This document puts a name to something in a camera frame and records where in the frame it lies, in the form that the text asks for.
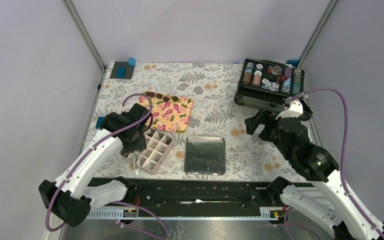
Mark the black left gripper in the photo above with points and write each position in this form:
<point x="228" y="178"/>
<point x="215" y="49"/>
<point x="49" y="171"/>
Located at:
<point x="140" y="145"/>

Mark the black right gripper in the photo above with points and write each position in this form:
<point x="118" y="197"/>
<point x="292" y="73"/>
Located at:
<point x="264" y="117"/>

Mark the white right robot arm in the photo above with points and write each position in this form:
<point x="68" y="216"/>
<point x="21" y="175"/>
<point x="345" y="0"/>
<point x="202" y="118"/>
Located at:
<point x="346" y="218"/>

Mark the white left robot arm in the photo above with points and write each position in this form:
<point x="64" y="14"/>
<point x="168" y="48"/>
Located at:
<point x="69" y="196"/>

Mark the pink divided chocolate box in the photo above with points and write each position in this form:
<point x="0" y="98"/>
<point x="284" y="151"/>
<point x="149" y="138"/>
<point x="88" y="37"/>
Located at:
<point x="158" y="146"/>

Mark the black poker chip case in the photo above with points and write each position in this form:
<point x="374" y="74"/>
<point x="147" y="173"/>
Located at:
<point x="266" y="85"/>

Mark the blue lego brick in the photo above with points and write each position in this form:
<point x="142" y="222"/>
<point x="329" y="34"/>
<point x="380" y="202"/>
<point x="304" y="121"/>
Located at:
<point x="99" y="122"/>
<point x="131" y="62"/>
<point x="120" y="72"/>

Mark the floral rectangular tray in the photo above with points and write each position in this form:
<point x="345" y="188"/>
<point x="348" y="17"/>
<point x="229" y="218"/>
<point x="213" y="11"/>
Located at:
<point x="171" y="116"/>

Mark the blue block behind case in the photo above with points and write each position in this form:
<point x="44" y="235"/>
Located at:
<point x="292" y="62"/>

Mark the grey lego baseplate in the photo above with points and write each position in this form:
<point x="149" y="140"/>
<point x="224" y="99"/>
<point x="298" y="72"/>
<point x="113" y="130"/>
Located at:
<point x="128" y="72"/>

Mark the silver metal tin lid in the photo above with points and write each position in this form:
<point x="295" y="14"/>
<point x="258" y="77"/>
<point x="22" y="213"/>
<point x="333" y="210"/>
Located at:
<point x="205" y="155"/>

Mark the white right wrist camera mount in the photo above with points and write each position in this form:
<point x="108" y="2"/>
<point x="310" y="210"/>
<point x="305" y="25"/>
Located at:
<point x="294" y="111"/>

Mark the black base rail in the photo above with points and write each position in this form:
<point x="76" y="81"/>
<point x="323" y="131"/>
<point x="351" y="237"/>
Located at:
<point x="200" y="198"/>

